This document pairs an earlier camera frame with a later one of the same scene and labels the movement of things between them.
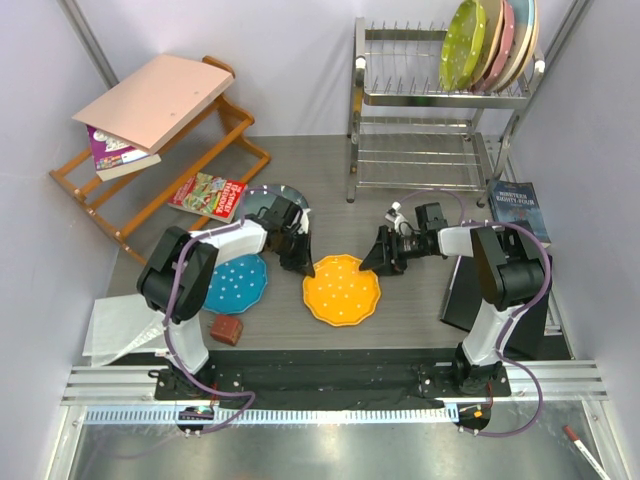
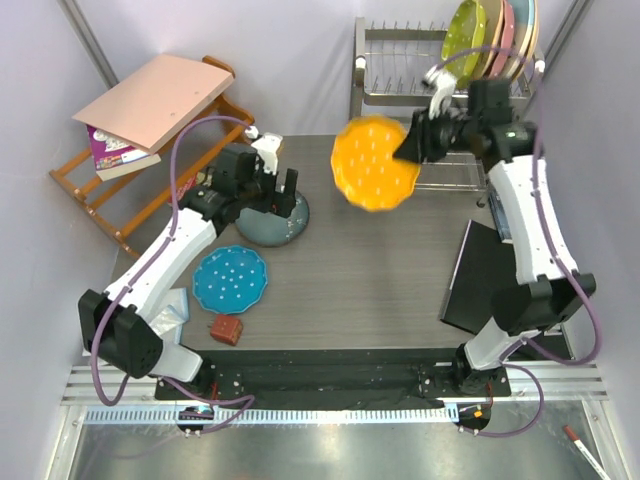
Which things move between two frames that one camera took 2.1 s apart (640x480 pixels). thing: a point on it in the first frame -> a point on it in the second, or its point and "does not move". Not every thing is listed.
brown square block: x=226 y=329 does not move
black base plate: x=286 y=379 does not move
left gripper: x=302 y=261 -> x=288 y=198
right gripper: x=380 y=257 -> x=419 y=143
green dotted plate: x=462 y=45 does not move
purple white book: x=114 y=157 does not move
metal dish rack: x=405 y=131 does not move
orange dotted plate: x=341 y=293 -> x=364 y=165
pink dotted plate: x=507 y=45 does not move
